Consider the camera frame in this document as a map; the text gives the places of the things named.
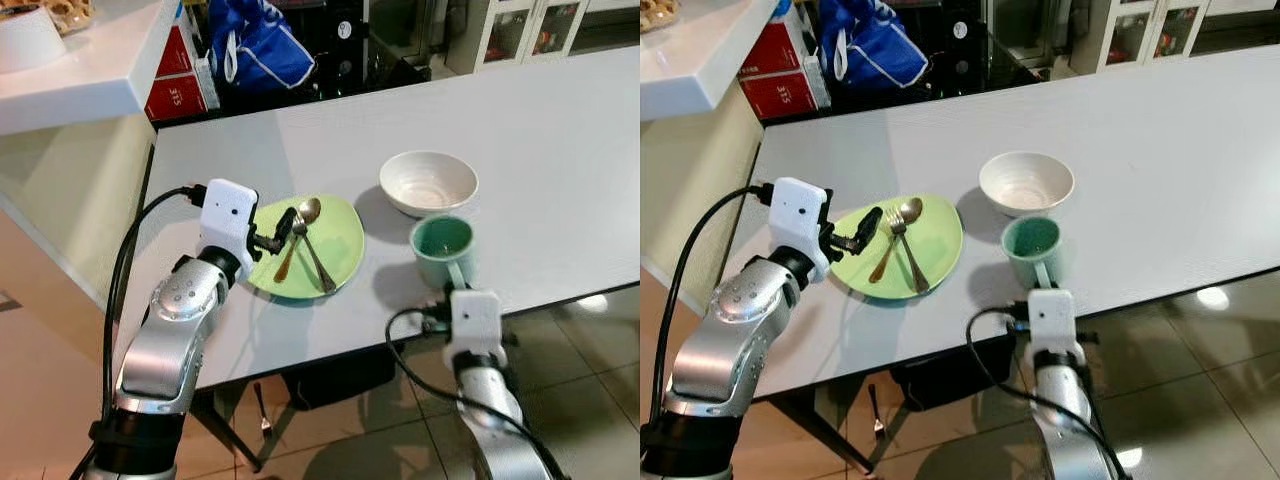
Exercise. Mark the red cardboard box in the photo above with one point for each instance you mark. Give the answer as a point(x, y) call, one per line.
point(175, 95)
point(780, 95)

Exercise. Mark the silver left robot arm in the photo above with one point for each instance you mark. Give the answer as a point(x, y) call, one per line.
point(170, 340)
point(720, 340)

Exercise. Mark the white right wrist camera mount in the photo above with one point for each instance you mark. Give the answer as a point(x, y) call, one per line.
point(473, 318)
point(1050, 318)

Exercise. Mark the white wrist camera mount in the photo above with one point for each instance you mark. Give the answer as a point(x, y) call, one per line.
point(228, 215)
point(798, 215)
point(1050, 318)
point(473, 318)

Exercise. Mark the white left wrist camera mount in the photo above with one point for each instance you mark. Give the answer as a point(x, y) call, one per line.
point(228, 215)
point(798, 215)

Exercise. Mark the silver metal fork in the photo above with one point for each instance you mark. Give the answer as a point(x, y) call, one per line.
point(915, 265)
point(320, 265)

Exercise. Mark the light green plate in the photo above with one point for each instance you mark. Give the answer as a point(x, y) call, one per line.
point(935, 250)
point(335, 250)

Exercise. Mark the pale green mug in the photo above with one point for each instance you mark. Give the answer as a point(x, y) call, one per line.
point(1030, 240)
point(440, 240)

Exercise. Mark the white glass door cabinet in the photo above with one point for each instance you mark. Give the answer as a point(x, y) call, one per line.
point(1150, 30)
point(540, 30)

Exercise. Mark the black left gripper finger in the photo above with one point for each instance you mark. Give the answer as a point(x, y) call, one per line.
point(870, 226)
point(287, 225)

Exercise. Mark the snack basket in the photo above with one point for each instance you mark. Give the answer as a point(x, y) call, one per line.
point(658, 12)
point(70, 14)

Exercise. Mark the bronze metal spoon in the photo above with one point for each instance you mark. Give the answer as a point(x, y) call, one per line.
point(308, 210)
point(910, 210)

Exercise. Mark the blue fabric bag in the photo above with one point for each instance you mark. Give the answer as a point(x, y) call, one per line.
point(875, 50)
point(260, 50)

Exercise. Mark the white ceramic bowl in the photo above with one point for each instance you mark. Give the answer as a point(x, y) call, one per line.
point(428, 185)
point(1025, 185)

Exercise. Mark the black table leg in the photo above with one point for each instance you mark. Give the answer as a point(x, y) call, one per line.
point(225, 430)
point(820, 430)

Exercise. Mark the white raised counter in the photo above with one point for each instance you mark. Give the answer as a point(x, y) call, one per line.
point(90, 80)
point(700, 70)

